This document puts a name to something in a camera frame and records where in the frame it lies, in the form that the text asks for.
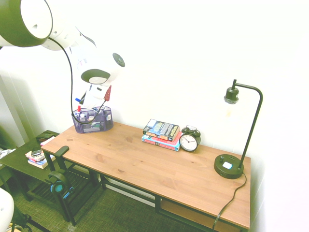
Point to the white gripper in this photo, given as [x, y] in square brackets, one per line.
[95, 96]

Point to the blue capped whiteboard marker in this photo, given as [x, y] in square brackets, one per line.
[77, 99]

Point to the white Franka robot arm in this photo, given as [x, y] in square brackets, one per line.
[31, 21]

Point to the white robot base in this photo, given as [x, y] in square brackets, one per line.
[4, 207]

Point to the red capped marker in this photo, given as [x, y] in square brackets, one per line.
[79, 108]

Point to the white marker with blue cap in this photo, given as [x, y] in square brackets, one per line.
[76, 114]

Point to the green marker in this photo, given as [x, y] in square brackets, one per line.
[96, 125]

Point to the purple mesh desk organizer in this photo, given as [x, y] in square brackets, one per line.
[96, 128]

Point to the dark small box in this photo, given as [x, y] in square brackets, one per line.
[43, 138]

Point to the black headphone hook clamp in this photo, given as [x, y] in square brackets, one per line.
[61, 151]

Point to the red and white book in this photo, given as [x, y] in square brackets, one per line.
[32, 157]

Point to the small stack of books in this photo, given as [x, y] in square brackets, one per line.
[41, 164]

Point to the black paperback book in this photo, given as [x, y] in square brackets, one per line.
[161, 129]

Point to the dark side table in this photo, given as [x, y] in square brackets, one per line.
[17, 162]

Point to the black and blue headphones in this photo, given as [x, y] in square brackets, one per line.
[58, 187]

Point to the grey crumpled cloth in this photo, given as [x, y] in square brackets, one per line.
[6, 152]

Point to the red and blue book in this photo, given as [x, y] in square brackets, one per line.
[166, 144]

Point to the black twin bell alarm clock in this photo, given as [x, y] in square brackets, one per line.
[188, 142]

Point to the black tripod legs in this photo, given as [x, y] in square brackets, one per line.
[21, 220]

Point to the black desk lamp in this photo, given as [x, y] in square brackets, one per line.
[228, 169]

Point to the wooden desk with black frame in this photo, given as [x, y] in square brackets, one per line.
[144, 164]

